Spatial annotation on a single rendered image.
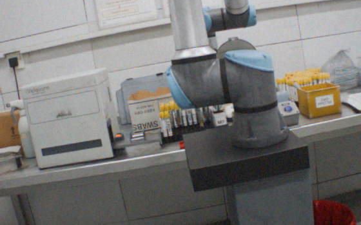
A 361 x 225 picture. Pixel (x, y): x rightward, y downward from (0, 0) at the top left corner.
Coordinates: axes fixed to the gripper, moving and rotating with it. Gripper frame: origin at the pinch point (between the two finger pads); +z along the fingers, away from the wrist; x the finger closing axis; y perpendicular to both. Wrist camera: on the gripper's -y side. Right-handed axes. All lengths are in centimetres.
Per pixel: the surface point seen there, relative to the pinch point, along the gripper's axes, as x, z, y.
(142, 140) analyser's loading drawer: 28.0, 5.7, -5.2
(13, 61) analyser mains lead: 88, -31, 56
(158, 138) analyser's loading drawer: 22.5, 5.9, -5.7
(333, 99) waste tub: -42.1, 4.3, -5.8
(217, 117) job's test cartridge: 1.0, 3.1, -1.6
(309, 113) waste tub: -32.3, 7.8, -5.0
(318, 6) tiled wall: -69, -32, 54
